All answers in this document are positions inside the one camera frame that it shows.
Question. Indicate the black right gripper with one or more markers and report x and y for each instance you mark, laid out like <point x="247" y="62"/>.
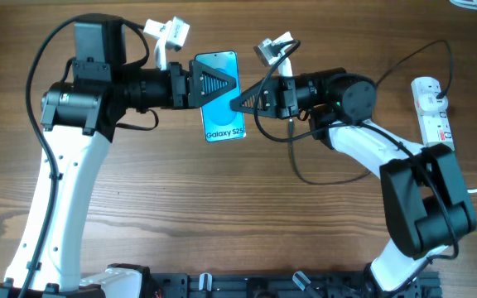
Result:
<point x="278" y="97"/>

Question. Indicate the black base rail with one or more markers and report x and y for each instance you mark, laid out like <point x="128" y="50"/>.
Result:
<point x="181" y="285"/>

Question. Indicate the white charger plug adapter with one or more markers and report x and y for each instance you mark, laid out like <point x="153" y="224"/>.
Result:
<point x="427" y="104"/>

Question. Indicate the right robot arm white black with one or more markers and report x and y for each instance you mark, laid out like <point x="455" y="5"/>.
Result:
<point x="426" y="202"/>

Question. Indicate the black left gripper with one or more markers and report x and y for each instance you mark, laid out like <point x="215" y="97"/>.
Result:
<point x="194" y="97"/>

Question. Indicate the white power strip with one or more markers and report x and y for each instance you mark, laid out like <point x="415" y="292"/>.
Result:
<point x="435" y="128"/>

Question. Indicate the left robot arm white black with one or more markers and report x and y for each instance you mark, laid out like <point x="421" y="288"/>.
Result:
<point x="117" y="65"/>

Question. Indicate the cyan screen smartphone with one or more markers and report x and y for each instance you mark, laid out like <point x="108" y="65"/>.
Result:
<point x="220" y="122"/>

